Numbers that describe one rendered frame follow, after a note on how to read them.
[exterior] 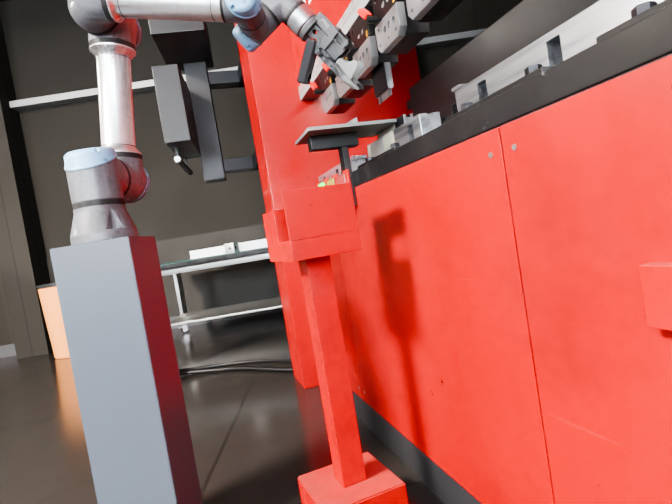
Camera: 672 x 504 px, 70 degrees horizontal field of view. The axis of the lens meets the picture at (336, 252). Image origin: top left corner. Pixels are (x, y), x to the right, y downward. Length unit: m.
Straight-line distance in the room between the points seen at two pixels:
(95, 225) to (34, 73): 4.68
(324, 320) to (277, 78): 1.50
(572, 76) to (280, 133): 1.76
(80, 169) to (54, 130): 4.39
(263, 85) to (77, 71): 3.53
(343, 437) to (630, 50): 0.93
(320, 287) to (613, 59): 0.73
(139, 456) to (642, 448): 1.01
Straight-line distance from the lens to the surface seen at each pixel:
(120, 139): 1.42
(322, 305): 1.11
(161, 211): 5.16
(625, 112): 0.64
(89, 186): 1.27
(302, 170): 2.30
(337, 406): 1.17
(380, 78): 1.55
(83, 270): 1.24
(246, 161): 2.83
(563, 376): 0.79
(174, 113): 2.45
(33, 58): 5.91
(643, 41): 0.63
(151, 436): 1.27
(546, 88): 0.73
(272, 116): 2.33
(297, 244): 1.01
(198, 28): 2.59
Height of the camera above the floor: 0.71
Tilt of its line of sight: 2 degrees down
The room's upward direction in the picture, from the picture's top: 9 degrees counter-clockwise
